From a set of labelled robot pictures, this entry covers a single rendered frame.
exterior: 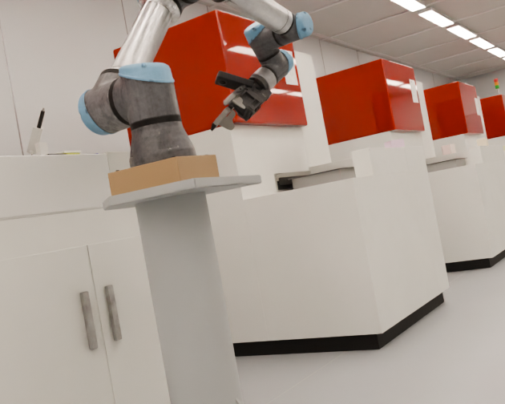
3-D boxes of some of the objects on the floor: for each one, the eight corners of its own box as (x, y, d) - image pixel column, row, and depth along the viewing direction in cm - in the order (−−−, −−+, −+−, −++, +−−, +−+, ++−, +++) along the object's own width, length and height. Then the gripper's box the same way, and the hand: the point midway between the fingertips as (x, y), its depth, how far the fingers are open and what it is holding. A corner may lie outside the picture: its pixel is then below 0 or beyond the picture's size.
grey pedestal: (413, 507, 153) (348, 158, 155) (362, 629, 113) (276, 156, 115) (220, 503, 174) (165, 196, 176) (121, 604, 134) (50, 206, 136)
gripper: (281, 77, 200) (243, 115, 190) (260, 111, 217) (224, 147, 207) (260, 58, 200) (220, 95, 190) (240, 94, 217) (204, 130, 207)
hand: (215, 117), depth 198 cm, fingers open, 14 cm apart
